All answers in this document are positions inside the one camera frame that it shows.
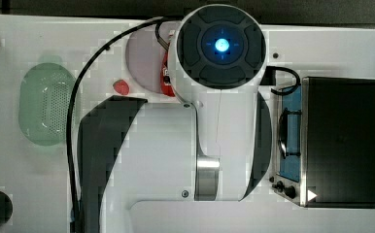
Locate red plush ketchup bottle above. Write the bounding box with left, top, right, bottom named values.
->
left=159, top=52, right=175, bottom=97

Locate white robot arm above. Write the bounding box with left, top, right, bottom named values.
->
left=78, top=4, right=270, bottom=233

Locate lilac round plate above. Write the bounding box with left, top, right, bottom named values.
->
left=125, top=25, right=165, bottom=94

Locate red plush strawberry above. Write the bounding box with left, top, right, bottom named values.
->
left=113, top=80, right=130, bottom=95

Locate silver black toaster oven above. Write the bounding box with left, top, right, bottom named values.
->
left=270, top=77, right=375, bottom=209

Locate green perforated colander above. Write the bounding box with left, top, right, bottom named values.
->
left=18, top=55, right=75, bottom=146

